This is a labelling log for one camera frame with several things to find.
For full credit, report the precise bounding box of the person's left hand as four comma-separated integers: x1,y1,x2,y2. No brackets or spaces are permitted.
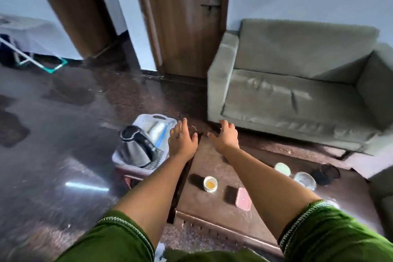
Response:
168,117,199,161

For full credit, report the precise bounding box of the person's right hand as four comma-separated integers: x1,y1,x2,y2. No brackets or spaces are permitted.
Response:
207,120,240,155

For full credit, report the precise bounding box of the clear plastic bag blue zip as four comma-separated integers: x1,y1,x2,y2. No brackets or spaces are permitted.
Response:
147,120,170,149

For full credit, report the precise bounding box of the steel electric kettle black handle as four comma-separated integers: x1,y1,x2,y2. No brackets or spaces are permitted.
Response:
118,125,159,169

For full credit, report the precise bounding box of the white perforated plastic basket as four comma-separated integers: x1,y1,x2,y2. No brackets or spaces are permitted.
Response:
112,113,178,173

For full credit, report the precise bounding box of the white scalloped rim cup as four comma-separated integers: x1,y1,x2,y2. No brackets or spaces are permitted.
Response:
203,176,219,194

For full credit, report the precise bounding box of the pink lidded box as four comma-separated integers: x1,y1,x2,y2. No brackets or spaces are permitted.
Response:
235,187,252,212

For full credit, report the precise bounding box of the tall white mug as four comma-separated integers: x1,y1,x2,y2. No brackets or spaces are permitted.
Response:
274,162,291,177

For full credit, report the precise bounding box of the clear glass tumbler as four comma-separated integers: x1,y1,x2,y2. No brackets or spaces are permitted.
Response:
294,172,317,191

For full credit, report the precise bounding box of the black mesh cup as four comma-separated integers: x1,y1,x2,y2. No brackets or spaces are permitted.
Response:
310,163,341,186

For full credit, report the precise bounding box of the person's right forearm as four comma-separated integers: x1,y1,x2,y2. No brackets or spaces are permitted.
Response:
222,147,321,239

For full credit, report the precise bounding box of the person's left forearm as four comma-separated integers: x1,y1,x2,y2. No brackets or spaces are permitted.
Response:
115,156,192,247

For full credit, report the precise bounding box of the dark wooden coffee table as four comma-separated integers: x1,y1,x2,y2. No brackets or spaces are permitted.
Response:
167,131,384,256

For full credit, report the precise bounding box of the person's green garment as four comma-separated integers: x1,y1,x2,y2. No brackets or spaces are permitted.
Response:
56,199,393,262

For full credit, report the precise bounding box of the red plastic stool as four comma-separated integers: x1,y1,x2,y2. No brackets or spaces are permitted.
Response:
115,166,145,189

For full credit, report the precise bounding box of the grey-green loveseat sofa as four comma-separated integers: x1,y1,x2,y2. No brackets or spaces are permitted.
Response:
207,18,393,156

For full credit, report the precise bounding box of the brown wooden door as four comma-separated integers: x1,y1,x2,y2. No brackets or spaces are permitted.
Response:
24,0,119,60
129,0,233,79

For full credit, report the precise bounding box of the teal and white rack frame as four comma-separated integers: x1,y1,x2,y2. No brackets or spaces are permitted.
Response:
0,34,68,75

